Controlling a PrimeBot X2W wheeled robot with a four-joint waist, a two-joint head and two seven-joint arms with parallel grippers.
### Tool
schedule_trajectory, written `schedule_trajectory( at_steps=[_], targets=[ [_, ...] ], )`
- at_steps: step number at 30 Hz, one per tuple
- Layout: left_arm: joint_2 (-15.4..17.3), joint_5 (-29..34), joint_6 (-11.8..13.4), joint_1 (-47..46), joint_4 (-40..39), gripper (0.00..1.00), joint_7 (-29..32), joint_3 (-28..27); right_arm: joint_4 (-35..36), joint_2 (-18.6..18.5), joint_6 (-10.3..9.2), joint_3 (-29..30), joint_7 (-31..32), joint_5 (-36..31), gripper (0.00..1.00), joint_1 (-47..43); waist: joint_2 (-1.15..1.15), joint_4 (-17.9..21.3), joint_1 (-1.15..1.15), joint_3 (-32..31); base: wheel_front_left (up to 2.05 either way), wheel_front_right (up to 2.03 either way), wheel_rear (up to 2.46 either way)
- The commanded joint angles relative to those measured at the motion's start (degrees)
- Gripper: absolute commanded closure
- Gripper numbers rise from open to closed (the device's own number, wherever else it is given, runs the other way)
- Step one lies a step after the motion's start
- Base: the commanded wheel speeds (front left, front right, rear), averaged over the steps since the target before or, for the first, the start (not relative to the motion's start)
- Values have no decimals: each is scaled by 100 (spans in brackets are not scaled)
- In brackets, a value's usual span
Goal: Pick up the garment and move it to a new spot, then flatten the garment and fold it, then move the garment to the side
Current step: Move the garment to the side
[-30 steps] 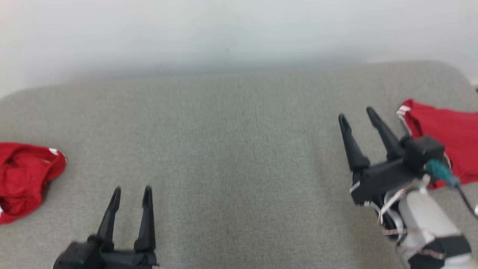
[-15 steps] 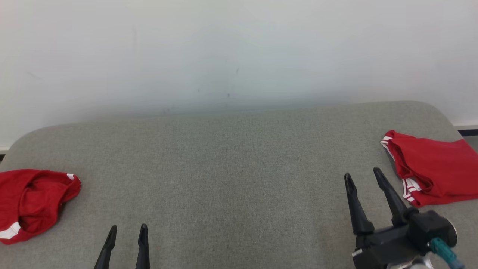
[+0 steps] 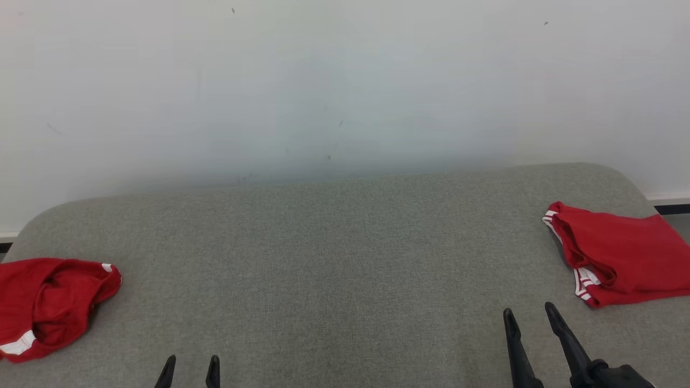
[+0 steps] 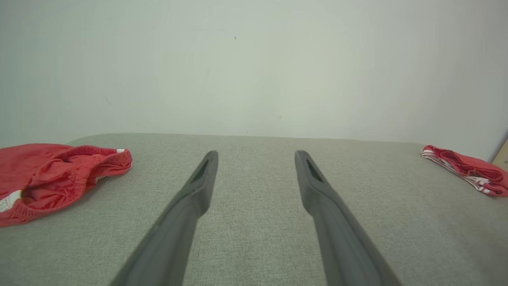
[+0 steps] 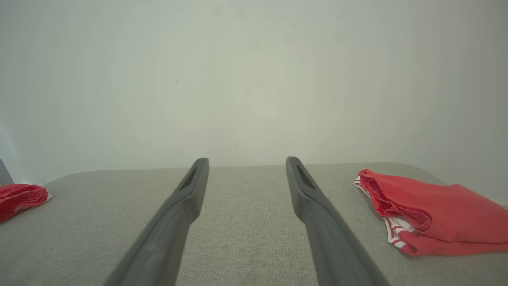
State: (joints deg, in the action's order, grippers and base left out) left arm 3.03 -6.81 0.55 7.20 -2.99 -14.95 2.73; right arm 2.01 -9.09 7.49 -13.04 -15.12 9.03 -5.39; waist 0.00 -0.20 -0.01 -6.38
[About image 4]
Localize red shorts with white stripe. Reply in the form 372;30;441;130
0;143;133;228

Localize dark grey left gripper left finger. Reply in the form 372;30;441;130
110;150;219;286

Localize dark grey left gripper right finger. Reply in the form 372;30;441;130
295;150;401;286

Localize red white baseball jersey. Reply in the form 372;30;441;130
421;145;508;197

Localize light wooden board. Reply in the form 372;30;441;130
491;138;508;172

